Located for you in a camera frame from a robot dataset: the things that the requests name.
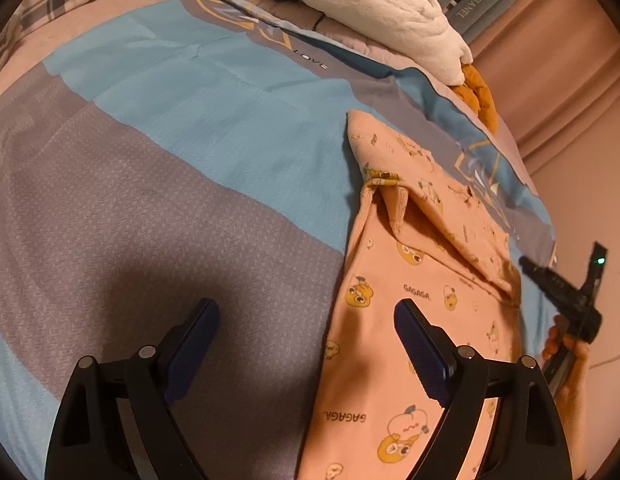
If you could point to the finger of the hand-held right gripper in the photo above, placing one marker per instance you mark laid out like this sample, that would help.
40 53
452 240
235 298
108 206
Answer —
542 277

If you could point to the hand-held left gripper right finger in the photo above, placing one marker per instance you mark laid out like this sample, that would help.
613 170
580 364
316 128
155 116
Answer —
419 350

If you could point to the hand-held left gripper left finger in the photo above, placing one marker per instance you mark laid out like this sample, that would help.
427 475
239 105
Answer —
192 345

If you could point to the peach cartoon print garment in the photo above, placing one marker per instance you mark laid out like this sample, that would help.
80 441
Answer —
379 280

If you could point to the person's right hand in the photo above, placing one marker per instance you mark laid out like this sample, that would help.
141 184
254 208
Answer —
572 375

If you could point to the blue grey patterned blanket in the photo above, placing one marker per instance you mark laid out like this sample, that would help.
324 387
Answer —
165 135

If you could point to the pink curtain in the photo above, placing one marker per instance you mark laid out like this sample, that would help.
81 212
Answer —
539 60

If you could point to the grey lettered curtain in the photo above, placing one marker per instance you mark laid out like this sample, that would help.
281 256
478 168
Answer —
469 10

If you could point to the white plush duck toy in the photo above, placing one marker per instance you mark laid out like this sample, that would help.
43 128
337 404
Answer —
379 5

